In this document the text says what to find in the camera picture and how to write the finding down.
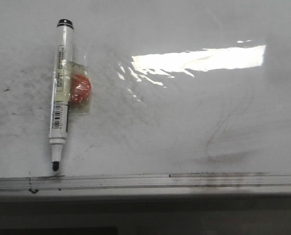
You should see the white whiteboard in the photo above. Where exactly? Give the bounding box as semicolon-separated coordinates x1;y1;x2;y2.
0;0;291;201

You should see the red magnet taped on marker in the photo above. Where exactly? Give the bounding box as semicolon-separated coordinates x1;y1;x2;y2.
68;62;93;113

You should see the white black whiteboard marker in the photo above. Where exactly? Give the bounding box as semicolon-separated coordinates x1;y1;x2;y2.
49;19;74;172

